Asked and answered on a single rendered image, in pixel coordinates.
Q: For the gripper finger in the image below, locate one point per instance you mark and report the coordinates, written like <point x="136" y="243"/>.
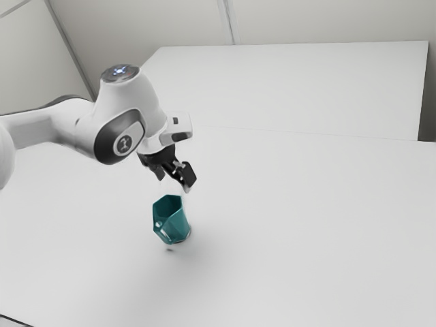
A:
<point x="188" y="175"/>
<point x="158" y="173"/>

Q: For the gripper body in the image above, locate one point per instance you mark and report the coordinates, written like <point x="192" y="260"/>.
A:
<point x="160" y="158"/>

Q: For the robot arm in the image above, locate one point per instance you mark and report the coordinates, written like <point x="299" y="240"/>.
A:
<point x="116" y="112"/>

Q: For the teal faceted mug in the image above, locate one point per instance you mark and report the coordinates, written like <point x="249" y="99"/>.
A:
<point x="170" y="218"/>

